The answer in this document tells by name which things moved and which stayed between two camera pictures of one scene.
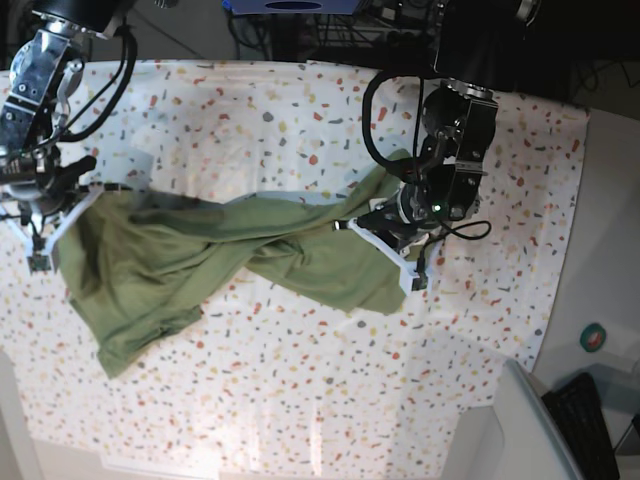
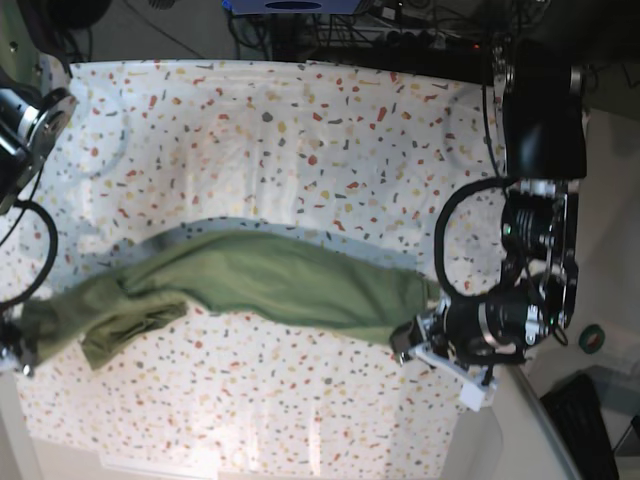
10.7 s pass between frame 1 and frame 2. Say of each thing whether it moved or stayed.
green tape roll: stayed
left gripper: moved
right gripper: moved
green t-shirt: moved
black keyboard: stayed
